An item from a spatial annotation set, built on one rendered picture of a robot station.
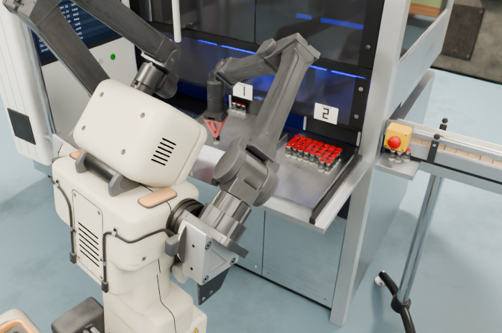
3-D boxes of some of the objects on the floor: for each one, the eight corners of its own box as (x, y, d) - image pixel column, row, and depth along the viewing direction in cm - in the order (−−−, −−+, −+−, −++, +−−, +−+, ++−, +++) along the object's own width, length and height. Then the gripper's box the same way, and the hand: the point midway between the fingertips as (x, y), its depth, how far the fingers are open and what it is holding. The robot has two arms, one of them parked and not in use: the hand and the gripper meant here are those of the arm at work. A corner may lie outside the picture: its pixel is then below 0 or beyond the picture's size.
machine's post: (335, 311, 210) (447, -317, 101) (346, 317, 208) (475, -320, 98) (329, 321, 206) (440, -326, 96) (341, 328, 203) (470, -331, 93)
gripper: (211, 87, 156) (211, 128, 164) (200, 98, 148) (202, 140, 155) (229, 89, 155) (229, 130, 163) (220, 101, 146) (221, 143, 154)
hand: (216, 133), depth 159 cm, fingers closed, pressing on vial
